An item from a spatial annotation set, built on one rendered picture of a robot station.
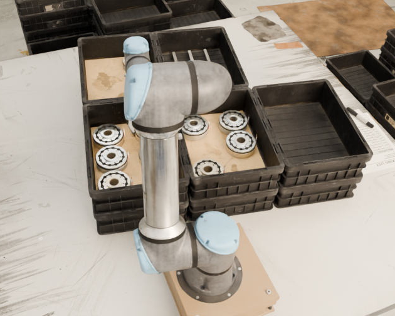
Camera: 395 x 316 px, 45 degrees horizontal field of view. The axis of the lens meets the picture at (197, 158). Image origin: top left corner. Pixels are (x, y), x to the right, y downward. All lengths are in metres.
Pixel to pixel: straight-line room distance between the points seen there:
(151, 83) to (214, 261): 0.50
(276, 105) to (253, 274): 0.70
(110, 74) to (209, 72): 1.00
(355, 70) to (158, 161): 2.21
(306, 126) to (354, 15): 2.49
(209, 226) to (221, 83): 0.38
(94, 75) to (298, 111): 0.81
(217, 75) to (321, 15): 3.13
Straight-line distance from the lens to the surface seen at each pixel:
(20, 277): 1.58
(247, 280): 1.41
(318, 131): 1.79
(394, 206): 1.82
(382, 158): 1.97
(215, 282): 1.33
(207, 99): 1.00
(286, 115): 1.82
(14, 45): 3.73
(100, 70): 1.99
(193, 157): 1.62
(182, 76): 0.99
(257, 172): 1.47
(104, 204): 1.46
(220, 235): 1.20
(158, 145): 1.04
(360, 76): 3.09
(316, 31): 3.91
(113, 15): 2.99
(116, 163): 1.57
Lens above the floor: 2.03
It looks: 48 degrees down
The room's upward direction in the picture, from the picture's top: 4 degrees clockwise
